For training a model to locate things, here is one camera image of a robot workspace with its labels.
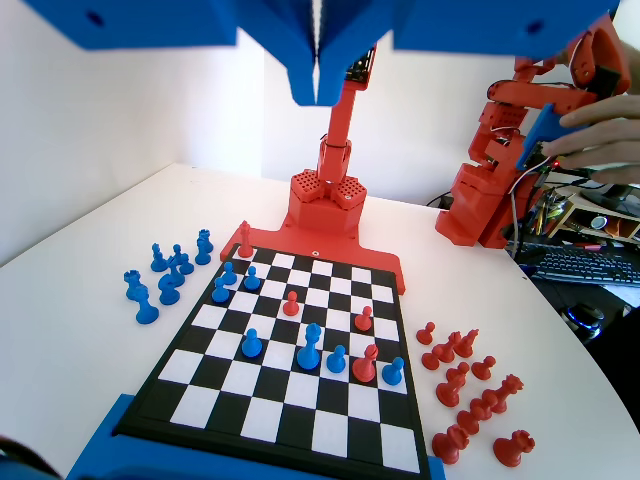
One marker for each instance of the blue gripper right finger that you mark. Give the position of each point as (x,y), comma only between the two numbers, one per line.
(360,25)

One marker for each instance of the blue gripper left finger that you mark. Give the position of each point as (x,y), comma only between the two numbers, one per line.
(270,30)

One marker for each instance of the red leader arm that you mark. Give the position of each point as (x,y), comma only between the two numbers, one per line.
(470,200)

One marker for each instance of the blue chess king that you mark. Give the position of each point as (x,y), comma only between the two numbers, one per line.
(310,352)

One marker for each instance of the red robot arm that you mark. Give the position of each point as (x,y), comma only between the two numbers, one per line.
(325,210)

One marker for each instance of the large red piece front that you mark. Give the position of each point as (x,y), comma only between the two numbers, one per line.
(244,247)

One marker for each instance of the blue chess pawn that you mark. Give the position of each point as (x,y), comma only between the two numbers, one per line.
(251,345)
(186,265)
(176,251)
(228,276)
(336,362)
(220,294)
(393,374)
(251,282)

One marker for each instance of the red chess pawn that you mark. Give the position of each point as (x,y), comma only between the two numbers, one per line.
(487,401)
(290,306)
(457,374)
(484,369)
(363,321)
(425,335)
(430,359)

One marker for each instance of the red chess bishop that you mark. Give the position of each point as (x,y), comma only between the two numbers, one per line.
(365,367)
(445,350)

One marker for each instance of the red chess queen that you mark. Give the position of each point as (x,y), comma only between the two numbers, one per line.
(507,392)

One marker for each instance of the red chess rook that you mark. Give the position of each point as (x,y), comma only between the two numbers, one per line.
(515,449)
(450,445)

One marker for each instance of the person's hand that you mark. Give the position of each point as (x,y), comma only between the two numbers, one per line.
(615,150)

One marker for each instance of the wooden desk shelf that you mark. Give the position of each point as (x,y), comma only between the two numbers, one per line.
(575,205)

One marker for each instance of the black monitor stand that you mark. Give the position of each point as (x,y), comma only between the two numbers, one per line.
(607,197)

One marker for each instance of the black computer keyboard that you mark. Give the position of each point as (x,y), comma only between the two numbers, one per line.
(585,267)

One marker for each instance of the black white chessboard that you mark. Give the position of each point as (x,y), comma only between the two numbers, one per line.
(280,400)

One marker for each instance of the black computer mouse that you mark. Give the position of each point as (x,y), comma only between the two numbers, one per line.
(587,320)

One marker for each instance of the red base plate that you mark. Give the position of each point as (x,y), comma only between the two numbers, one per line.
(370,255)

